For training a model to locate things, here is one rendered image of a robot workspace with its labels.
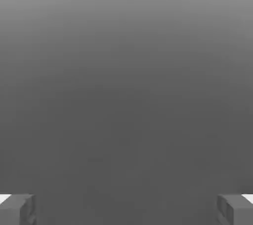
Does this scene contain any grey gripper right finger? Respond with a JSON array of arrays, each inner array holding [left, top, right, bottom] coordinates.
[[216, 193, 253, 225]]

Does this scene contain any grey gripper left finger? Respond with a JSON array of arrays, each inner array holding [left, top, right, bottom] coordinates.
[[0, 193, 38, 225]]

